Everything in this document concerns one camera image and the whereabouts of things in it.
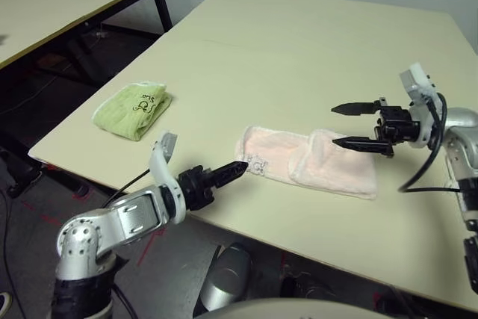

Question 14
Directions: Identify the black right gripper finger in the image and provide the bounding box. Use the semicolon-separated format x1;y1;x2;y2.
330;100;382;117
330;136;394;157

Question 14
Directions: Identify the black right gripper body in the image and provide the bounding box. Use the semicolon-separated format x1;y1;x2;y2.
373;97;421;158

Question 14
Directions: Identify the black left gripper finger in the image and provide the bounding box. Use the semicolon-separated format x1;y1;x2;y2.
208;161;250;182
214;170;248;190

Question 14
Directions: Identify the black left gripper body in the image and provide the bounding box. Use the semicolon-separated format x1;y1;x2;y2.
177;164;220;211

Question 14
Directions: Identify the pink towel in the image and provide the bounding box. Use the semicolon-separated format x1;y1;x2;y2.
234;124;378;201

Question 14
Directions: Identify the green folded towel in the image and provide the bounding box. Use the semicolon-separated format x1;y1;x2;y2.
92;80;173;142

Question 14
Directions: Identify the robot left leg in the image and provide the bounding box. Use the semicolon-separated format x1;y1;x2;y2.
199;243;252;312

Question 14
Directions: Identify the robot leg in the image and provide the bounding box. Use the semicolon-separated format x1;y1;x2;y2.
279;273;337;301
199;243;252;312

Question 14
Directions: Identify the robot right leg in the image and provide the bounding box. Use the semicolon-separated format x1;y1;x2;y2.
279;273;337;301

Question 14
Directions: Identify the grey robot torso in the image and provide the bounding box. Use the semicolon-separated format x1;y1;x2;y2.
192;298;378;319

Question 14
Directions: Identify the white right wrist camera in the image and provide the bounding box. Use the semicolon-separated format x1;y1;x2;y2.
398;63;445;148

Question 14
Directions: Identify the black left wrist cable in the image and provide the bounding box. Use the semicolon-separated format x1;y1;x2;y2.
102;169;152;208

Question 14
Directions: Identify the side table with black frame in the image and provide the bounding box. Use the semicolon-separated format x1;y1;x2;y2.
0;0;173;88

